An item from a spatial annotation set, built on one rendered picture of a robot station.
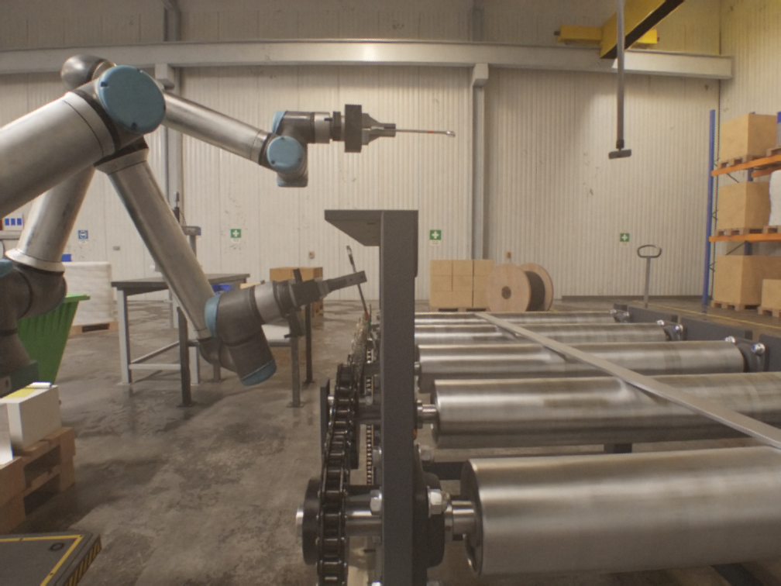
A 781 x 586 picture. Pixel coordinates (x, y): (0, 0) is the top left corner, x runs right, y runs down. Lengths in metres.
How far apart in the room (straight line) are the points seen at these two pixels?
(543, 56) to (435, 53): 2.59
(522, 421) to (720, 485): 0.30
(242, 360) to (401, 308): 0.72
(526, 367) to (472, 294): 7.56
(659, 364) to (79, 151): 1.24
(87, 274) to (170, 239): 6.51
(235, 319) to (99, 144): 0.41
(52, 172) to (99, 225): 12.28
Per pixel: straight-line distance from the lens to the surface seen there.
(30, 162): 0.85
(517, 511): 0.45
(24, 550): 1.66
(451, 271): 8.34
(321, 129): 1.32
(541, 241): 11.77
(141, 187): 1.05
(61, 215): 1.48
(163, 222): 1.05
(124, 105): 0.89
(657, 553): 0.52
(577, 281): 12.18
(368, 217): 0.42
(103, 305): 7.63
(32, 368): 1.47
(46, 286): 1.51
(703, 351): 1.26
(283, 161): 1.15
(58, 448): 2.61
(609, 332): 1.45
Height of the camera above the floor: 1.12
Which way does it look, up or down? 5 degrees down
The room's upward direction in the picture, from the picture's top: straight up
